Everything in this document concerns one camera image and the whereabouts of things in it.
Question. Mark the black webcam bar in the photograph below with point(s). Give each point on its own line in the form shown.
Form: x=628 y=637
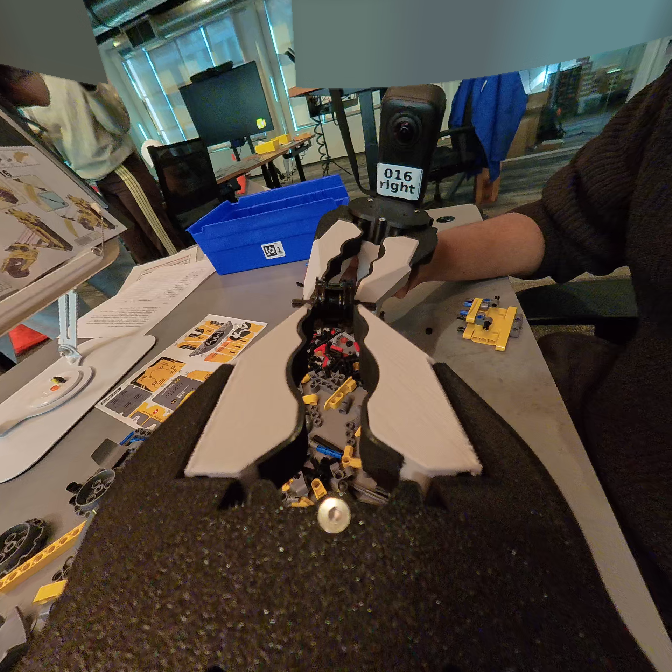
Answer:
x=212 y=70

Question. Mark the blue jacket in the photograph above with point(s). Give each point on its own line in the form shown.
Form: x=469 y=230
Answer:
x=488 y=115

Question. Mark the yellow bin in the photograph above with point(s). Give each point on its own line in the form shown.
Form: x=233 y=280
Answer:
x=270 y=145

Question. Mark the yellow grey sticker sheet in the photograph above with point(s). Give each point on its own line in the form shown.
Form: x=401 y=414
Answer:
x=157 y=378

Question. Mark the black monitor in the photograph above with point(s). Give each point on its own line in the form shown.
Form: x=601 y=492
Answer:
x=225 y=105

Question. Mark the blue plastic bin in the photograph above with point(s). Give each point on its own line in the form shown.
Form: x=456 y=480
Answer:
x=294 y=220

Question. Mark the grey curved panel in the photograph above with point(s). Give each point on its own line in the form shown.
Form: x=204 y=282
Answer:
x=13 y=632

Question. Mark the black office chair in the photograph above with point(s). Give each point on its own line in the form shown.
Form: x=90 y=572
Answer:
x=178 y=173
x=456 y=157

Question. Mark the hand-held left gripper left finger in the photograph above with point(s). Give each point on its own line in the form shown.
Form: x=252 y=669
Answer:
x=246 y=409

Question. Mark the white printed paper sheet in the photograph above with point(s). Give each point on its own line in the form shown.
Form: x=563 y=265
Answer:
x=141 y=299
x=173 y=260

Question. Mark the long yellow holed beam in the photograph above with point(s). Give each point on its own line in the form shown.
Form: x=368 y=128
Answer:
x=47 y=556

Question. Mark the black axle assembly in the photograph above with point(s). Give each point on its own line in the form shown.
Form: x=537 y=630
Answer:
x=336 y=299

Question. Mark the pile of building brick pieces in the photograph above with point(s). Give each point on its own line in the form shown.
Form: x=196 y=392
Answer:
x=336 y=357

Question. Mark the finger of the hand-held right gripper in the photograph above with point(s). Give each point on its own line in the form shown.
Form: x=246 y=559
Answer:
x=333 y=241
x=393 y=262

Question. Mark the person's right hand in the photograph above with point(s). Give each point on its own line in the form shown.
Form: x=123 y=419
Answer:
x=422 y=275

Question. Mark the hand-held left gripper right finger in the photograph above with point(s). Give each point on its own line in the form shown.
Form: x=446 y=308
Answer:
x=414 y=414

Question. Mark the wooden background desk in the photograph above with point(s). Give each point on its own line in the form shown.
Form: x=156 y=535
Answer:
x=252 y=160

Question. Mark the yellow brick assembly blue pins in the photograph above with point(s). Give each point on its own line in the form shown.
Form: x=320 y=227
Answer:
x=493 y=328

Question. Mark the dark grey sprocket wheel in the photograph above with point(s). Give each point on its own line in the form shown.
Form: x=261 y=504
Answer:
x=15 y=546
x=89 y=491

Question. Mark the yellow sloped panel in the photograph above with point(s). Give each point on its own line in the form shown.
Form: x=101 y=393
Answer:
x=50 y=592

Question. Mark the instruction booklet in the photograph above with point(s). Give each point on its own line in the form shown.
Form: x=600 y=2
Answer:
x=36 y=210

